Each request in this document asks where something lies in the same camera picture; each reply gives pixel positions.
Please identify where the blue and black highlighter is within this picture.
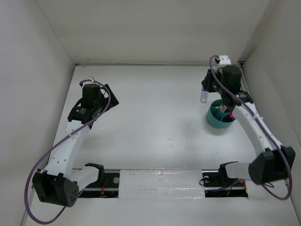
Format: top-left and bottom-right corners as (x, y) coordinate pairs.
(222, 115), (235, 123)

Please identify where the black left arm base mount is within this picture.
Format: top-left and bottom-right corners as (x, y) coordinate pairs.
(79, 166), (120, 198)

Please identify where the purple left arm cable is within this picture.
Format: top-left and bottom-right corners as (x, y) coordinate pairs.
(24, 80), (112, 224)

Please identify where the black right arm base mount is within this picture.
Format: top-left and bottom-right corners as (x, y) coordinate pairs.
(199, 162), (248, 198)

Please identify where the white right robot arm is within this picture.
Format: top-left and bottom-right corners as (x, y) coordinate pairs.
(201, 65), (295, 186)

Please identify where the aluminium rail at right edge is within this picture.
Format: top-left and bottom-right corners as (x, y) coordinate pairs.
(236, 62), (250, 93)

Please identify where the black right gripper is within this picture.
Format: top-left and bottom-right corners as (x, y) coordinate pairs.
(201, 68), (227, 96)

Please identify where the pink pen with clear cap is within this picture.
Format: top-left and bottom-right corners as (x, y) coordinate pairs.
(220, 105), (227, 112)

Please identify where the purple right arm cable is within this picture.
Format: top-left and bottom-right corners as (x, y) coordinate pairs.
(209, 55), (293, 200)

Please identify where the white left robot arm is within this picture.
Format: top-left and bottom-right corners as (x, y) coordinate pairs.
(32, 80), (119, 207)

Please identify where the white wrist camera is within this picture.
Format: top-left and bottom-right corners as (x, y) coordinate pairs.
(87, 76), (95, 83)
(215, 55), (231, 67)

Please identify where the teal round divided organizer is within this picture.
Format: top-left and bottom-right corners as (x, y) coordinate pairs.
(206, 99), (235, 129)

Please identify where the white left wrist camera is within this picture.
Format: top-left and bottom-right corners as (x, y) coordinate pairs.
(87, 76), (95, 83)

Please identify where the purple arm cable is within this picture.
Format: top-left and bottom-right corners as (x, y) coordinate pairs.
(209, 55), (293, 200)
(24, 80), (112, 224)

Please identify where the clear spray bottle blue cap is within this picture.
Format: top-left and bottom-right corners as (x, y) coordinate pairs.
(200, 86), (208, 103)

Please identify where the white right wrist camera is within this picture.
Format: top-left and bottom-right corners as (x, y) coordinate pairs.
(215, 55), (231, 67)

